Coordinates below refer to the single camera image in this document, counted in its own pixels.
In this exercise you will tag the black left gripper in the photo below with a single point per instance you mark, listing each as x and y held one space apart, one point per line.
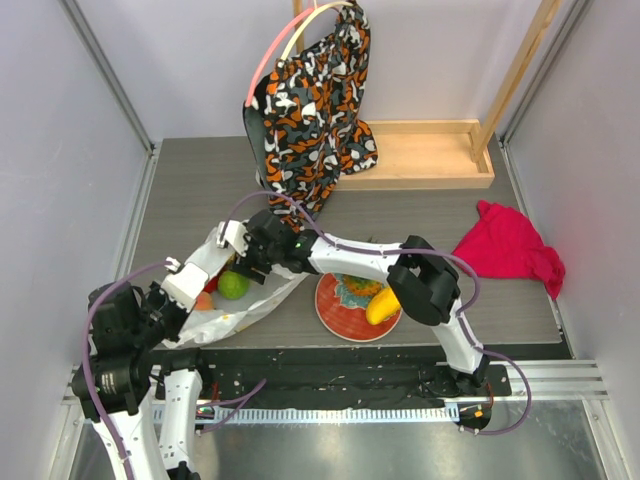
155 291

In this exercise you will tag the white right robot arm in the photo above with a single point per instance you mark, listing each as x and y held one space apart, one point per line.
422 279

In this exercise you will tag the fake peach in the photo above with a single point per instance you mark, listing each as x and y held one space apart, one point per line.
204 302

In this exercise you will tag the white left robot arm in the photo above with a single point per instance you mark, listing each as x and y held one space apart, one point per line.
146 423

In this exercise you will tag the red cloth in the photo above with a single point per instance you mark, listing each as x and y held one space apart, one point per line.
504 244

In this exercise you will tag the camouflage patterned garment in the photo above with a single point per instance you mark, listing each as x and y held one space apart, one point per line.
303 122

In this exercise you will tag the white slotted cable duct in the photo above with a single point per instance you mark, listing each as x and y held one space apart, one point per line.
246 416

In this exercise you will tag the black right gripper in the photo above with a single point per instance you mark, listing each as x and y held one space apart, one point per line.
254 256

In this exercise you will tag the fake pineapple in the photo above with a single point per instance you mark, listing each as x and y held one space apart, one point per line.
360 286

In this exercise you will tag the wooden clothes rack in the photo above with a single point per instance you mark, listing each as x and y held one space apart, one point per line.
448 154

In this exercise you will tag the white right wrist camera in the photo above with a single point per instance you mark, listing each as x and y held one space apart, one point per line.
233 234

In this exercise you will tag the yellow fake mango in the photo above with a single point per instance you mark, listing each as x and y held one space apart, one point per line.
382 306

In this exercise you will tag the red fake pepper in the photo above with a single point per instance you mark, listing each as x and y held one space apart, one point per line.
212 285

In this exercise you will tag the translucent white plastic bag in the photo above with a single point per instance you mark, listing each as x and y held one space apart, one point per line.
231 316

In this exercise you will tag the green bumpy fake fruit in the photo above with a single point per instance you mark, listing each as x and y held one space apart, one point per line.
232 285

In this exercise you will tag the red and teal plate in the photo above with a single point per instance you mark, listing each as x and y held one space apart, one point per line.
344 314

